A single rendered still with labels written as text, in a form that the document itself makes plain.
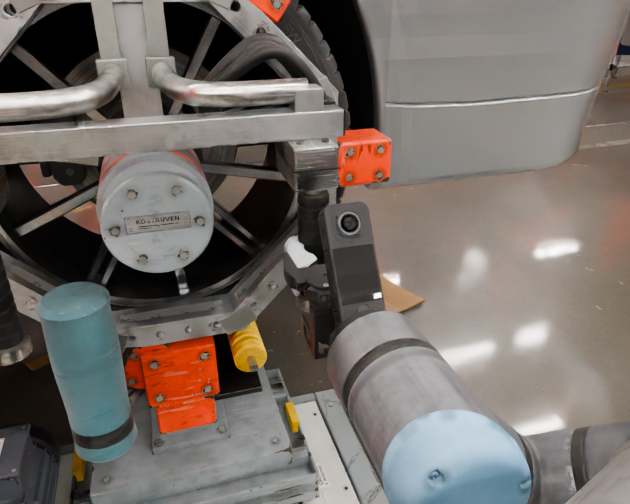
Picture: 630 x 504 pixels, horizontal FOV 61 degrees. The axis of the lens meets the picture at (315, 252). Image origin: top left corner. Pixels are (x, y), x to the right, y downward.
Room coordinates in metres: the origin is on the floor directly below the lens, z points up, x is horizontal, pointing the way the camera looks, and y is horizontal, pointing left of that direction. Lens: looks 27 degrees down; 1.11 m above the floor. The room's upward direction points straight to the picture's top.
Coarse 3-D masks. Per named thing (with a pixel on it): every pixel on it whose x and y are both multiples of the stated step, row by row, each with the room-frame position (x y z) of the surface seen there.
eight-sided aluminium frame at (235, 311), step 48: (0, 0) 0.67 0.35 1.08; (48, 0) 0.69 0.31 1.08; (192, 0) 0.73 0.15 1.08; (240, 0) 0.75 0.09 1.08; (0, 48) 0.67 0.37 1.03; (336, 96) 0.79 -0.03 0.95; (48, 288) 0.70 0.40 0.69; (240, 288) 0.79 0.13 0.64; (144, 336) 0.70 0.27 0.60; (192, 336) 0.72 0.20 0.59
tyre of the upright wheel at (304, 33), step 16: (288, 16) 0.86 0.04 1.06; (304, 16) 0.86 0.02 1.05; (288, 32) 0.85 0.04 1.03; (304, 32) 0.86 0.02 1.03; (320, 32) 0.88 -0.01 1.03; (304, 48) 0.86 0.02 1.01; (320, 48) 0.87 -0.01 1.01; (320, 64) 0.87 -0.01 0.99; (336, 64) 0.89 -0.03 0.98; (336, 80) 0.88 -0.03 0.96; (336, 192) 0.88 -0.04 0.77; (224, 288) 0.82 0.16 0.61; (112, 304) 0.77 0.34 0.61
